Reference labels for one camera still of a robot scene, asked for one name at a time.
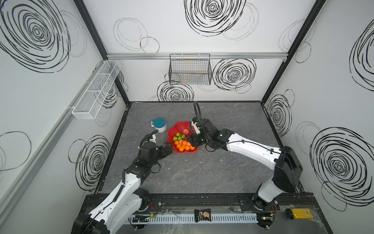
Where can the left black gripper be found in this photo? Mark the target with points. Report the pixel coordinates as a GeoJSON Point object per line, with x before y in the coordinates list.
{"type": "Point", "coordinates": [163, 150]}

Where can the white mesh wall shelf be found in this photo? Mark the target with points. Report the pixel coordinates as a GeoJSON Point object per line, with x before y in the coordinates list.
{"type": "Point", "coordinates": [97, 90]}

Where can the white slotted cable duct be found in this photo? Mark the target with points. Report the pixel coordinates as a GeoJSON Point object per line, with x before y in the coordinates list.
{"type": "Point", "coordinates": [190, 219]}

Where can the black wire basket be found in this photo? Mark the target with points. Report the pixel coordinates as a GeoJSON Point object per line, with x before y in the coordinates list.
{"type": "Point", "coordinates": [190, 69]}

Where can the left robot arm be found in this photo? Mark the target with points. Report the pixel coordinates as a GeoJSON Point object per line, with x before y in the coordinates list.
{"type": "Point", "coordinates": [127, 197]}

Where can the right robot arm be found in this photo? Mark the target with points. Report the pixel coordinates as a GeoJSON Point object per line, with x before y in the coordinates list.
{"type": "Point", "coordinates": [283, 161]}

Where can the red flower-shaped fruit bowl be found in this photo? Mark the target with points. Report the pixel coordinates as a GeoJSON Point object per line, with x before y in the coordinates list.
{"type": "Point", "coordinates": [178, 128]}

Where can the black snack packet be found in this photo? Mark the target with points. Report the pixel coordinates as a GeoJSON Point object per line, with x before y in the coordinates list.
{"type": "Point", "coordinates": [202, 215]}

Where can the yellow black-capped container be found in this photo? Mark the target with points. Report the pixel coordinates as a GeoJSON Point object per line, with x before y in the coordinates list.
{"type": "Point", "coordinates": [299, 213]}

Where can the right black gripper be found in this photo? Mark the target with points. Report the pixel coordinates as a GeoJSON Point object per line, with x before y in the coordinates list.
{"type": "Point", "coordinates": [197, 138]}

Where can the white mug with teal lid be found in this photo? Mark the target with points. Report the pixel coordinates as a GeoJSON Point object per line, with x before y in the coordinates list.
{"type": "Point", "coordinates": [159, 124]}

